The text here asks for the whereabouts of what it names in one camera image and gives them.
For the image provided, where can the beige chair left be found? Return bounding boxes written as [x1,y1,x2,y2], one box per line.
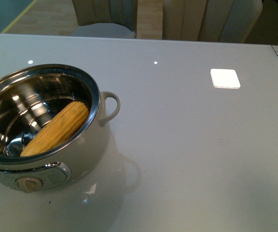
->
[70,0,138,39]

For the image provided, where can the yellow corn cob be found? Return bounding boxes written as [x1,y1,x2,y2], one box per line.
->
[20,101,89,157]

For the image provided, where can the cream electric cooking pot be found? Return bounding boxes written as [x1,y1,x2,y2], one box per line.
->
[0,64,121,193]

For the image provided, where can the beige chair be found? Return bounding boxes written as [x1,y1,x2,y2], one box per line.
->
[70,0,138,39]
[162,0,263,43]

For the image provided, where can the beige chair right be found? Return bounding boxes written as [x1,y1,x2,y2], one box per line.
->
[162,0,263,43]

